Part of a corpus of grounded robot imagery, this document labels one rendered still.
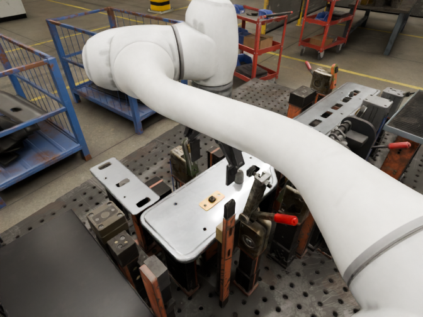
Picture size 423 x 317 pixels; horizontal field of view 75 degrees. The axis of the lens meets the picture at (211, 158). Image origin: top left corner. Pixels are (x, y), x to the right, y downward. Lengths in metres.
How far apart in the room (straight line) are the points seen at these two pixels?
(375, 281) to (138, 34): 0.46
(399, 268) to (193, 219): 0.65
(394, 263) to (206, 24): 0.45
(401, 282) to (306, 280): 0.88
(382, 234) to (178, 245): 0.60
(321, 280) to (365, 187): 0.88
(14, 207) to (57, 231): 1.79
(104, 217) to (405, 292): 0.69
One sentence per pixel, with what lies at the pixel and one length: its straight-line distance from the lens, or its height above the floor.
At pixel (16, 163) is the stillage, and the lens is 2.78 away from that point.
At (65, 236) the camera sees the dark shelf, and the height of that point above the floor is 1.03.
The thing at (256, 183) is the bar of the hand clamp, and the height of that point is 1.20.
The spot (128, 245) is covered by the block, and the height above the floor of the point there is 1.08.
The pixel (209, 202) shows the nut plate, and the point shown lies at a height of 1.00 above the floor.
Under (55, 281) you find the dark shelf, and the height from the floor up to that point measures 1.03.
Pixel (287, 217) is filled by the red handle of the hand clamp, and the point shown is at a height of 1.14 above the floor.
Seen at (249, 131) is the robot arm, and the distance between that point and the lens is 0.33.
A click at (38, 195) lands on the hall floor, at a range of 2.63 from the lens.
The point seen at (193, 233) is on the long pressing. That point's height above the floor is 1.00.
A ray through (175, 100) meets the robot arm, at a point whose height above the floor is 1.47.
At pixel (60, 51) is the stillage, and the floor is 0.63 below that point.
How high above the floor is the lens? 1.64
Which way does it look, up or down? 40 degrees down
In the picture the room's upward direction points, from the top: straight up
